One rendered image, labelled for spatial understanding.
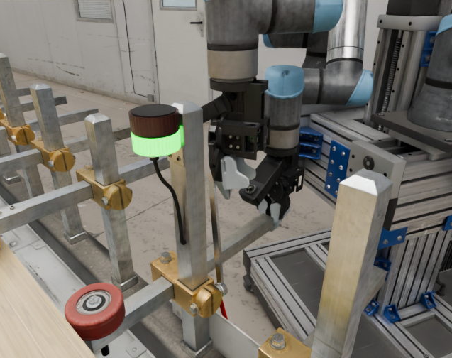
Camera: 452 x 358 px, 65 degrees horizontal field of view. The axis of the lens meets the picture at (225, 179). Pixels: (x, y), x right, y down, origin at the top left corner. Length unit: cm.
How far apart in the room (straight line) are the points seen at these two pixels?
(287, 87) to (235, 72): 18
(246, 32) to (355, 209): 29
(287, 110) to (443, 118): 37
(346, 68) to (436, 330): 110
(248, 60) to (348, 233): 29
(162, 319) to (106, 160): 35
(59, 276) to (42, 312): 51
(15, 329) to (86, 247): 48
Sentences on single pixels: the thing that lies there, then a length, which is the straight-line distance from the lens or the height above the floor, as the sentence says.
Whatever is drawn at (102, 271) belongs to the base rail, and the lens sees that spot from 94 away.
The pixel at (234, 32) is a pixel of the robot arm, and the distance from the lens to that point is 51.
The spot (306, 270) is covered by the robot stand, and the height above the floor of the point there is 21.
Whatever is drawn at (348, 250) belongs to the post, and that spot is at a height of 108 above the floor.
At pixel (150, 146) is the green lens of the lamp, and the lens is 43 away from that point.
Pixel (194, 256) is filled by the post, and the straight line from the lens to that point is 56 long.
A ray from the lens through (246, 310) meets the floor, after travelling 176.
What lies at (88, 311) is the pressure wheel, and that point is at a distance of 56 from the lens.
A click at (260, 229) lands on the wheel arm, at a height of 85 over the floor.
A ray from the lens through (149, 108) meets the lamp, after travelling 45.
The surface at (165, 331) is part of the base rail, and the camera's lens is 78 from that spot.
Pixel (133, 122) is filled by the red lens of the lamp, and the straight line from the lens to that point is 43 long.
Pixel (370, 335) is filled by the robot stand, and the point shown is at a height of 21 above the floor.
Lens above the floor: 129
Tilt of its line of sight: 27 degrees down
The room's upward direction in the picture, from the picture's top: straight up
